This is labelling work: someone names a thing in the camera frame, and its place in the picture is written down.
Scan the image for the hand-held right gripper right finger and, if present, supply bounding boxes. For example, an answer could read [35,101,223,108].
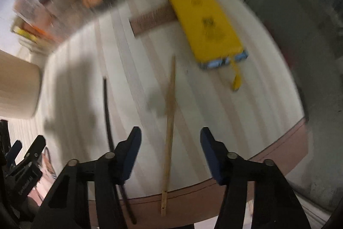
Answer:
[200,126,313,229]

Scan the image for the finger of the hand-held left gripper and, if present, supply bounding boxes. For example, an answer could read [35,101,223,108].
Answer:
[23,135,46,164]
[5,140,23,166]

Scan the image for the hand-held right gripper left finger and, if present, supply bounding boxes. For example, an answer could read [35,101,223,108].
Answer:
[32,126,142,229]

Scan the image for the wooden chopstick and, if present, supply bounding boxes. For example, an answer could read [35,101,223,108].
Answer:
[160,55,177,216]

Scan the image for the beige ribbed utensil holder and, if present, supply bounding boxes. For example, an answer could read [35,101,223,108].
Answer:
[0,50,43,119]

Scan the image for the black chopstick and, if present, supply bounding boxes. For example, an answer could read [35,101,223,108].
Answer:
[102,78,137,224]

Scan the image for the yellow box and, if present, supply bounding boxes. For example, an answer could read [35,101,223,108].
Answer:
[11,26,38,43]

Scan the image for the yellow power bank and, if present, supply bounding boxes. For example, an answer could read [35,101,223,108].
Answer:
[168,0,248,91]

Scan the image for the brown card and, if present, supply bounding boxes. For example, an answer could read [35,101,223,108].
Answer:
[129,4,179,38]

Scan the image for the white and orange bag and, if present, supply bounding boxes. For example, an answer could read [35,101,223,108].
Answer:
[12,0,58,43]

